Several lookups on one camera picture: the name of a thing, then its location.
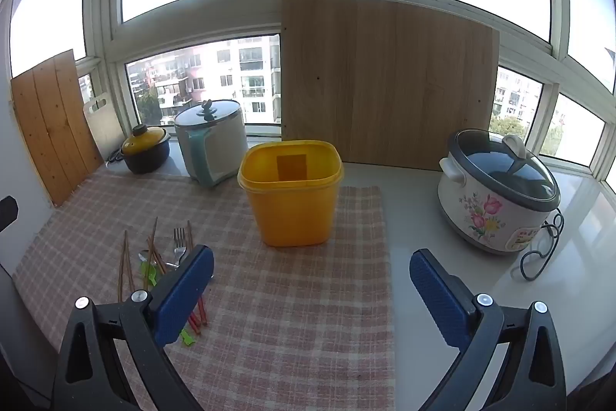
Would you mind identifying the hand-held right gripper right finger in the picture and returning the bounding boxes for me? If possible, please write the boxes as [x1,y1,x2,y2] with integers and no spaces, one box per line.
[408,248,567,411]

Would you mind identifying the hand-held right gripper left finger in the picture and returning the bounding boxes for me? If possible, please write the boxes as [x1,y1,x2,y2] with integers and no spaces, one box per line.
[52,244,216,411]

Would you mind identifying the green plastic spoon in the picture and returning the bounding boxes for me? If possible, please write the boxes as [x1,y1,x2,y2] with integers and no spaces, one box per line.
[140,262,196,347]

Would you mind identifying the metal fork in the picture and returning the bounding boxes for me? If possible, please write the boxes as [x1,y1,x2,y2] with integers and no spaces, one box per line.
[172,226,189,268]

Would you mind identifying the yellow plastic container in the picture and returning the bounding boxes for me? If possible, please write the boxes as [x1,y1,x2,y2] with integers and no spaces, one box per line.
[237,140,344,247]

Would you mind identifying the floral rice cooker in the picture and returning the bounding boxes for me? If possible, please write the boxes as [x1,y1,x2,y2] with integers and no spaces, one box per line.
[437,129,562,255]

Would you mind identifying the pink checkered cloth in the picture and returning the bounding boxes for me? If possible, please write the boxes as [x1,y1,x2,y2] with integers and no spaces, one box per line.
[12,173,396,411]

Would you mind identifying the black pot with yellow lid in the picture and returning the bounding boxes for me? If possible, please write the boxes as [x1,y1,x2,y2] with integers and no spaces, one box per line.
[119,125,172,175]

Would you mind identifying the white cutting board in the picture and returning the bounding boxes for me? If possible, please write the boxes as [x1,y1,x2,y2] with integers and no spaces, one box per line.
[83,93,127,161]

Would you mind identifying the pine plank board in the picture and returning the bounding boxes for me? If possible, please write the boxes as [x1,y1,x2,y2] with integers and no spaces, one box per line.
[10,49,104,207]

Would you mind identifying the light wood panel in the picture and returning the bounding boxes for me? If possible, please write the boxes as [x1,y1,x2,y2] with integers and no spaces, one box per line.
[280,0,500,172]

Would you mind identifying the rice cooker power cord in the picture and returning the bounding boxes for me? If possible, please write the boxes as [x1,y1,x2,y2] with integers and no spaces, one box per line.
[520,208,565,282]

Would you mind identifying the white electric pot teal handle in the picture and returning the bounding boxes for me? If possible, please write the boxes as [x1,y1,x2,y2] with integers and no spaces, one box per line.
[174,99,249,187]

